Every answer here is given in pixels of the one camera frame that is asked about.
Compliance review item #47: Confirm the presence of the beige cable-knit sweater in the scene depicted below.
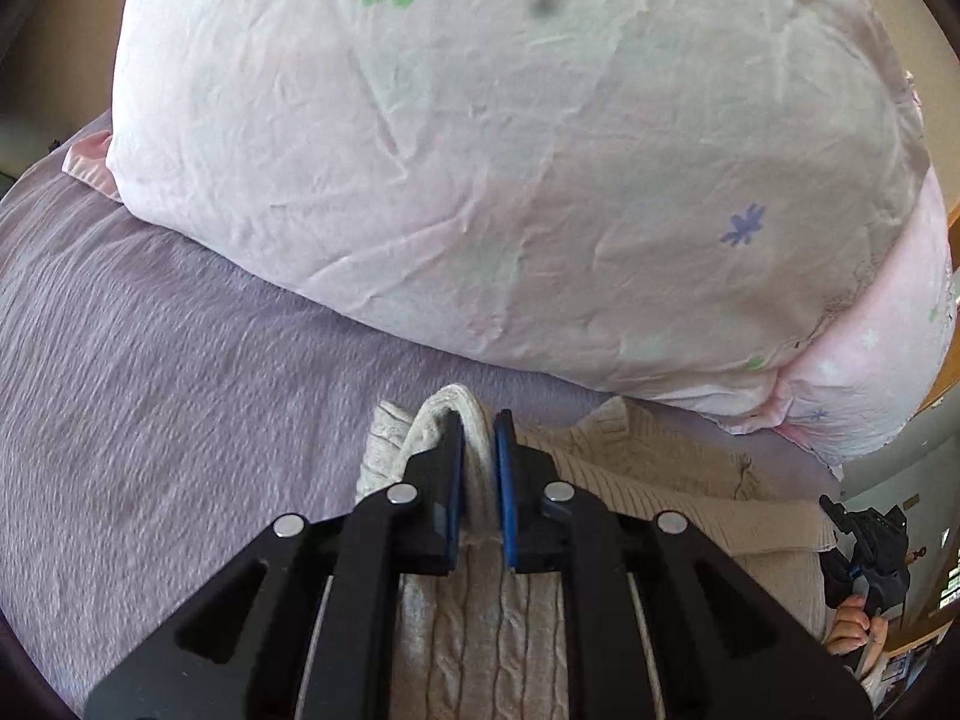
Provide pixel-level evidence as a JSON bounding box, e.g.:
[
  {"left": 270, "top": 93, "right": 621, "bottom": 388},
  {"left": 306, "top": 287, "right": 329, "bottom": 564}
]
[{"left": 294, "top": 383, "right": 839, "bottom": 720}]

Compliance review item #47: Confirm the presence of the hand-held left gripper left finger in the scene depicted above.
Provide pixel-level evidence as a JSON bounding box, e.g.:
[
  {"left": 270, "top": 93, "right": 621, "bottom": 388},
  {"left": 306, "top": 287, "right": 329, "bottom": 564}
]
[{"left": 85, "top": 409, "right": 467, "bottom": 720}]

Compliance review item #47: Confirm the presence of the pink floral pillow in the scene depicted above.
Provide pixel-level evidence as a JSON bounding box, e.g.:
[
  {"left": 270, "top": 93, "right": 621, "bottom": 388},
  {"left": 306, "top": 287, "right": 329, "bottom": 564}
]
[{"left": 61, "top": 0, "right": 957, "bottom": 479}]

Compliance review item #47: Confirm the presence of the purple textured bed sheet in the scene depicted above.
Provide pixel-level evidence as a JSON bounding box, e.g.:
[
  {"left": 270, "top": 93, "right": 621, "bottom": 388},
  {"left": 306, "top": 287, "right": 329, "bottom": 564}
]
[{"left": 0, "top": 109, "right": 845, "bottom": 715}]

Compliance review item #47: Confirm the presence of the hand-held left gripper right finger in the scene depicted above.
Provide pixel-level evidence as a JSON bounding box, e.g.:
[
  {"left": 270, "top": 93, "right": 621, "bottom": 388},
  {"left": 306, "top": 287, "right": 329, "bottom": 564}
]
[{"left": 493, "top": 409, "right": 875, "bottom": 720}]

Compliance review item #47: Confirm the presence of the person's right hand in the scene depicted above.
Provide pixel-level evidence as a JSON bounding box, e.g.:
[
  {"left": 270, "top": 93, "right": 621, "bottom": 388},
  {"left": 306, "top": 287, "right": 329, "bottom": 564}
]
[{"left": 825, "top": 594, "right": 890, "bottom": 656}]

